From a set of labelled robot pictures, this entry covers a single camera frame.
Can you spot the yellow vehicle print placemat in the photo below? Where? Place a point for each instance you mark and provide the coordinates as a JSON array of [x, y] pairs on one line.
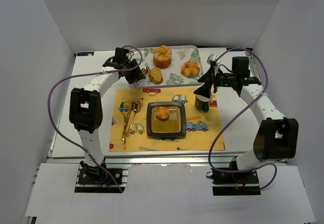
[[201, 127]]

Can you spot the gold spoon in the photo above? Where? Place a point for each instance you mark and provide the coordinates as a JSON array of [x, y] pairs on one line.
[[136, 107]]

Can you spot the aluminium table frame rail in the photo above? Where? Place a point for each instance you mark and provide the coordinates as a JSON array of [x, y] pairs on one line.
[[189, 159]]

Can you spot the floral white serving tray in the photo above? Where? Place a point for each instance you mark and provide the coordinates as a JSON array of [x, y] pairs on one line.
[[172, 75]]

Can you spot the square black brown plate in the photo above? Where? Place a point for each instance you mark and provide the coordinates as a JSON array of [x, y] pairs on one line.
[[174, 127]]

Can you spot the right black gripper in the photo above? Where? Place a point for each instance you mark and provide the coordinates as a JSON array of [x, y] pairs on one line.
[[213, 79]]

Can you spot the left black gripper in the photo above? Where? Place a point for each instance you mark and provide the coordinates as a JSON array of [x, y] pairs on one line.
[[134, 73]]

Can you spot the small round bread roll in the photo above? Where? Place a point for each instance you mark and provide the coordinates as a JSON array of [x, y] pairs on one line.
[[162, 113]]

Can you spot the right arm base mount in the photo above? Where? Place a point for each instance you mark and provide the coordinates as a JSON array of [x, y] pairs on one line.
[[234, 184]]

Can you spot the green mug white inside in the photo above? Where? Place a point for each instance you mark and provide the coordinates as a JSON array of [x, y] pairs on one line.
[[203, 103]]

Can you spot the herb bread slice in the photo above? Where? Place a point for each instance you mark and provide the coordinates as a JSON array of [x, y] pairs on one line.
[[156, 76]]

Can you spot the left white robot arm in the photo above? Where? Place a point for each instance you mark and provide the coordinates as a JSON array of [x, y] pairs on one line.
[[85, 111]]

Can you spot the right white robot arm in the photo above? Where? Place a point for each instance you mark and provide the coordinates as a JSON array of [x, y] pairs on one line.
[[276, 138]]

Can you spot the tall sugared brioche cake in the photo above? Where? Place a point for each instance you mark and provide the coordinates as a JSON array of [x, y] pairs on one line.
[[162, 57]]

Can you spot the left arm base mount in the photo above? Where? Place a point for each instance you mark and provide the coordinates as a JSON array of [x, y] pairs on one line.
[[100, 182]]

